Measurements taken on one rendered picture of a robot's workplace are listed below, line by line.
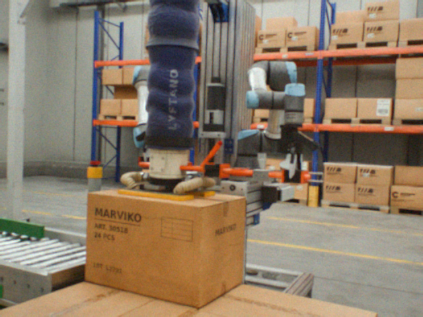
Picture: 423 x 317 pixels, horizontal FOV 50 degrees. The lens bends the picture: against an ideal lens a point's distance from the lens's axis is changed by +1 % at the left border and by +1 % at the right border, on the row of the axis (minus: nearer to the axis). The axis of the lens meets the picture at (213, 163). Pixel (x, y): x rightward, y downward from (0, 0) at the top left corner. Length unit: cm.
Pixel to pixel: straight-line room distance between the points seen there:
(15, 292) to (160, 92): 112
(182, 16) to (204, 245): 96
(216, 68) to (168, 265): 132
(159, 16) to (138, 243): 96
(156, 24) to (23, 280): 127
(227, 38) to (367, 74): 780
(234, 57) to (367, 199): 656
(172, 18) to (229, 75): 81
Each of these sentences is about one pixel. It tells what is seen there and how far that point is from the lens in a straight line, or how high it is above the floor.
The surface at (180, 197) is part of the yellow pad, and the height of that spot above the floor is 96.
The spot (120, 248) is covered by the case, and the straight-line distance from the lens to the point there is 203.
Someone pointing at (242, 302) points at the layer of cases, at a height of 54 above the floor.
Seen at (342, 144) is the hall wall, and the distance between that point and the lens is 1036.
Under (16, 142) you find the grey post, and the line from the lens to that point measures 547.
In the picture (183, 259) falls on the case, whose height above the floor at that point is 73.
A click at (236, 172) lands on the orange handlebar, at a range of 187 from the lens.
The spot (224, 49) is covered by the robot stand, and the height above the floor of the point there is 174.
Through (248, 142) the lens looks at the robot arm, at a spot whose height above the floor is 120.
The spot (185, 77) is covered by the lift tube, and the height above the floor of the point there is 147.
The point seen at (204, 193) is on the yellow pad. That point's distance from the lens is 204.
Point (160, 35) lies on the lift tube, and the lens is 202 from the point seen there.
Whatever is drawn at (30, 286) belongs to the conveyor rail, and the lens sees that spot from 225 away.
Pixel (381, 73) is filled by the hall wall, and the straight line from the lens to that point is 1039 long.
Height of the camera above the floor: 120
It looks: 3 degrees down
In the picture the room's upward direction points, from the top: 2 degrees clockwise
